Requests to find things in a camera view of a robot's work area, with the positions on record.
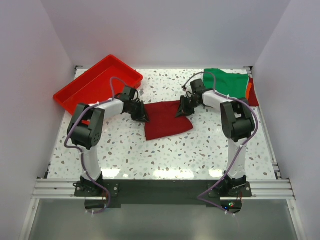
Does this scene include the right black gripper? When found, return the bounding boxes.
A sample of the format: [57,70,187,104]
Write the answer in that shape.
[176,95,201,119]

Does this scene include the dark red polo shirt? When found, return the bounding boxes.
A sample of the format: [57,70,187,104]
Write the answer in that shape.
[144,100,193,141]

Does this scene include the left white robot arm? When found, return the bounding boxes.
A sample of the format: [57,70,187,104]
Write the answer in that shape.
[64,86,150,196]

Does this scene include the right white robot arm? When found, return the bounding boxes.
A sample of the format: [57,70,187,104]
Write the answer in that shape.
[175,79,257,197]

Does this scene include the red plastic tray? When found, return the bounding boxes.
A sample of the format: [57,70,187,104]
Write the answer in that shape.
[53,54,143,115]

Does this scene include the folded green t shirt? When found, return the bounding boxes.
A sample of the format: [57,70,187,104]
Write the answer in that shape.
[203,68,249,99]

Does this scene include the folded orange shirt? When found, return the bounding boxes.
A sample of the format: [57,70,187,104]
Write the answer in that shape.
[245,82,252,100]

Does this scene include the folded dark red shirt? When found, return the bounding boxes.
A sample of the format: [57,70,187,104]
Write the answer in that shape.
[248,77,259,107]

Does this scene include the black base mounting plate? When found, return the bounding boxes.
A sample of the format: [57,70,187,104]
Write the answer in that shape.
[73,179,253,213]

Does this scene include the aluminium frame rail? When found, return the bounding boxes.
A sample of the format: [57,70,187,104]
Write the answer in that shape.
[31,179,296,200]

